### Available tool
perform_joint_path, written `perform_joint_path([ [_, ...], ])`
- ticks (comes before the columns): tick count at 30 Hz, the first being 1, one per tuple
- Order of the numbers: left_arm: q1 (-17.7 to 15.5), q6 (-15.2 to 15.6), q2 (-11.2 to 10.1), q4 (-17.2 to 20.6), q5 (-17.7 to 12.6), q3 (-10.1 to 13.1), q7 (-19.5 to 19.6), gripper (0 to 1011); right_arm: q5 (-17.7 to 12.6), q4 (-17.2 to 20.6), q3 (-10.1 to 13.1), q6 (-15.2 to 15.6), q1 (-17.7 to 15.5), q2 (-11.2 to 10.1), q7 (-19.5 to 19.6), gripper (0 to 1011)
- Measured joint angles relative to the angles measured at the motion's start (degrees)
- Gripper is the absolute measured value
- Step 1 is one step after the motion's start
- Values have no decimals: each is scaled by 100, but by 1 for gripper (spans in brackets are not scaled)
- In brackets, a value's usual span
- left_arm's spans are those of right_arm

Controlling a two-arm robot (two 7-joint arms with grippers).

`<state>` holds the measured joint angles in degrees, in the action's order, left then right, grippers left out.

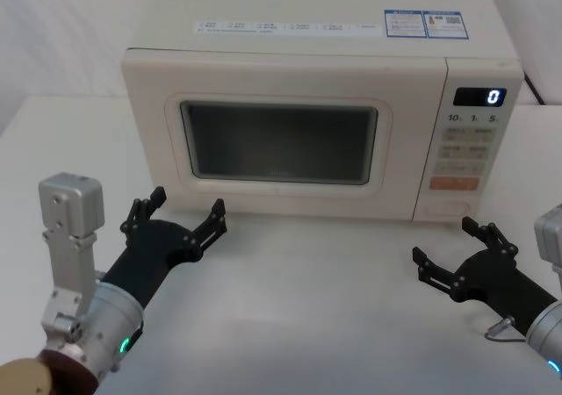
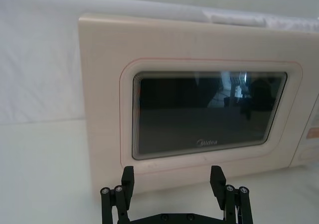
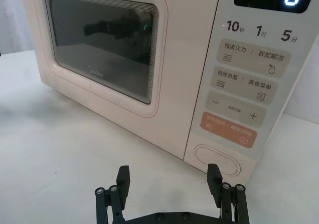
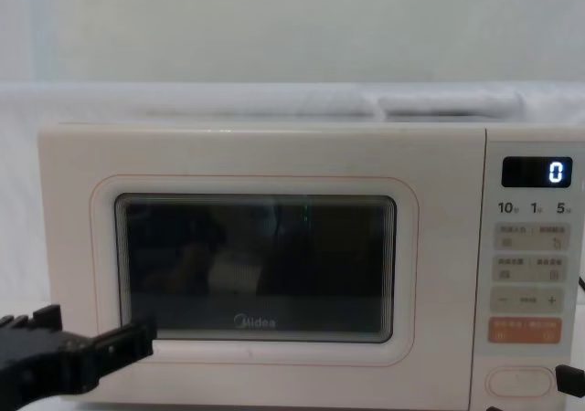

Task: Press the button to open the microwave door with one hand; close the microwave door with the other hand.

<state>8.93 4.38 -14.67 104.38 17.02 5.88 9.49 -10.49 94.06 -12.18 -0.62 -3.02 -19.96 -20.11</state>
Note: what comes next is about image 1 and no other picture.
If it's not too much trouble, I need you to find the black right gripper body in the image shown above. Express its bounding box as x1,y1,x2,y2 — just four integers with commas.
450,246,559,338

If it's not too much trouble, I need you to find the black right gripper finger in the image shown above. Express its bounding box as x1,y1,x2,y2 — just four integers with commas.
411,245,466,300
460,216,520,262

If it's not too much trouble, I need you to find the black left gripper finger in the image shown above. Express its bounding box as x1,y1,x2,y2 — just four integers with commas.
119,186,168,238
183,197,228,262

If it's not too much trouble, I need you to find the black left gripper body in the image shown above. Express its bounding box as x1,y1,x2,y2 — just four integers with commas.
98,219,204,312

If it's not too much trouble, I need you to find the oven control panel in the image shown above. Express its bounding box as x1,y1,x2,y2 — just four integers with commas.
421,76,522,197

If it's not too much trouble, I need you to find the white table cloth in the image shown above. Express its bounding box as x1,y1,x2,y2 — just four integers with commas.
0,95,562,395

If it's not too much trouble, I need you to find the cream microwave oven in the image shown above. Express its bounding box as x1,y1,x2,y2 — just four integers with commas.
120,0,526,225

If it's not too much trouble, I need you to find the white curtain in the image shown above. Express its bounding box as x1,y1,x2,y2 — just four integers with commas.
0,0,562,106

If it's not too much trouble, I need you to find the thin cable with silver plug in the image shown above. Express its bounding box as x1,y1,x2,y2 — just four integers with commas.
484,317,528,341

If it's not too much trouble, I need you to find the black power cable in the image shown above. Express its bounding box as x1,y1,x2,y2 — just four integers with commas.
522,75,544,105

